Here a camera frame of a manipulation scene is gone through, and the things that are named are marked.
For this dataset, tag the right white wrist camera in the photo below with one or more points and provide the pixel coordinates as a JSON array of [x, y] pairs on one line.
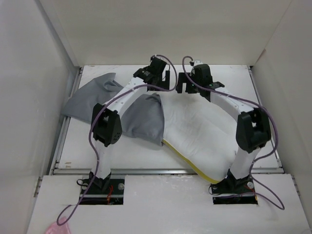
[[194, 63]]

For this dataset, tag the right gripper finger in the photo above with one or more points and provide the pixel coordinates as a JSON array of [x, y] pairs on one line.
[[181, 88], [182, 78]]

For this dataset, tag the white pillow yellow edge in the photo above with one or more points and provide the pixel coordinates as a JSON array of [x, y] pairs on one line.
[[199, 132]]

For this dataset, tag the grey pillowcase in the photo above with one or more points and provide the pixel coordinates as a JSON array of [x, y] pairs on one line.
[[144, 119]]

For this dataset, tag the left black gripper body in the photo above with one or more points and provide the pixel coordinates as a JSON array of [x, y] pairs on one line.
[[164, 85]]

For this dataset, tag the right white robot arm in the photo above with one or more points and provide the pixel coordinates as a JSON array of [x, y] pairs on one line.
[[252, 124]]

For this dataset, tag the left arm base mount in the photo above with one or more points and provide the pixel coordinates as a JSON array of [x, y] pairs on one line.
[[108, 191]]

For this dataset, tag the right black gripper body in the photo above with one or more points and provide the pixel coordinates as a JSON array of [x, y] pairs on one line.
[[190, 89]]

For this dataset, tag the pink cloth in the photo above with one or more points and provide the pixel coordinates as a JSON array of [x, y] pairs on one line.
[[54, 228]]

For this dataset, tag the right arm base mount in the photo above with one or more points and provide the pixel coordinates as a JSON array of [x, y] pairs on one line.
[[232, 191]]

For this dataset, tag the metal rail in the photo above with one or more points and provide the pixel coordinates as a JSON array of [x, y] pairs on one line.
[[155, 171]]

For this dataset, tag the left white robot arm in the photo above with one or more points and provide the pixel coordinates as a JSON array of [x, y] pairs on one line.
[[106, 127]]

